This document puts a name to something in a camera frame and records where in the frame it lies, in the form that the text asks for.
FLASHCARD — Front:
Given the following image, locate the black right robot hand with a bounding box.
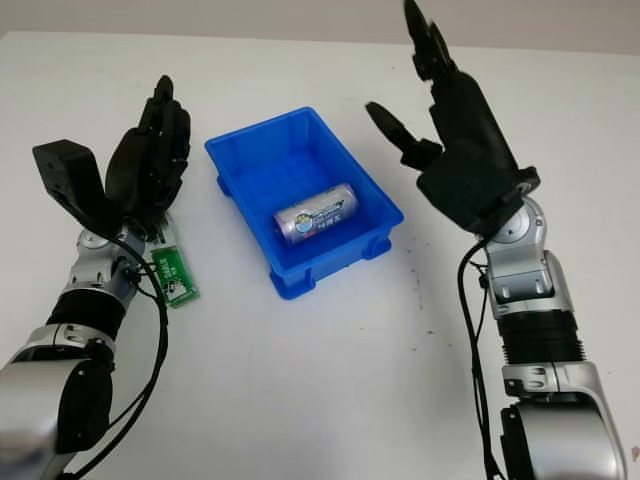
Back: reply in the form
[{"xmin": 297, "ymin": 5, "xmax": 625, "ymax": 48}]
[{"xmin": 366, "ymin": 0, "xmax": 521, "ymax": 171}]

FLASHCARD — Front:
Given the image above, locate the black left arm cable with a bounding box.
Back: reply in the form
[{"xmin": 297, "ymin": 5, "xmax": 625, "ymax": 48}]
[{"xmin": 59, "ymin": 232, "xmax": 174, "ymax": 480}]

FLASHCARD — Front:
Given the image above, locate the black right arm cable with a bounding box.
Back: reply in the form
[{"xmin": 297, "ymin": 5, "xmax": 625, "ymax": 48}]
[{"xmin": 457, "ymin": 238, "xmax": 504, "ymax": 480}]

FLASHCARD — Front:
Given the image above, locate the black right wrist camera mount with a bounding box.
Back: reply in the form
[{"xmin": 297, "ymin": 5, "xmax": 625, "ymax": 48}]
[{"xmin": 417, "ymin": 142, "xmax": 542, "ymax": 237}]

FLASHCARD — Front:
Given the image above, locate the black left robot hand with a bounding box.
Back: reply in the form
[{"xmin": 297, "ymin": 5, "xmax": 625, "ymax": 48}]
[{"xmin": 103, "ymin": 74, "xmax": 194, "ymax": 231}]

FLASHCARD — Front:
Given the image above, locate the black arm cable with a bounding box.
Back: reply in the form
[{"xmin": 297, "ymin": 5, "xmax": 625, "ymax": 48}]
[
  {"xmin": 59, "ymin": 232, "xmax": 174, "ymax": 480},
  {"xmin": 457, "ymin": 238, "xmax": 504, "ymax": 480}
]

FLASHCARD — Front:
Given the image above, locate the blue plastic tray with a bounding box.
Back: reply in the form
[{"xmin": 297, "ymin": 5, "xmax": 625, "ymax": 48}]
[{"xmin": 203, "ymin": 105, "xmax": 405, "ymax": 302}]

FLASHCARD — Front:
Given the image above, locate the green circuit board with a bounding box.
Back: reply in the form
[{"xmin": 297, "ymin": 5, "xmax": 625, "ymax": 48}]
[{"xmin": 148, "ymin": 213, "xmax": 203, "ymax": 310}]

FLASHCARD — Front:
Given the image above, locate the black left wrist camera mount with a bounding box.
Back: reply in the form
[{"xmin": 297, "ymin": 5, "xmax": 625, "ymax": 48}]
[{"xmin": 32, "ymin": 139, "xmax": 119, "ymax": 237}]

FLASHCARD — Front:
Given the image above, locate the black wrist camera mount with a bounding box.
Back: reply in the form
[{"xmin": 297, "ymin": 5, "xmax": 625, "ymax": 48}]
[
  {"xmin": 417, "ymin": 142, "xmax": 542, "ymax": 237},
  {"xmin": 32, "ymin": 139, "xmax": 119, "ymax": 237}
]

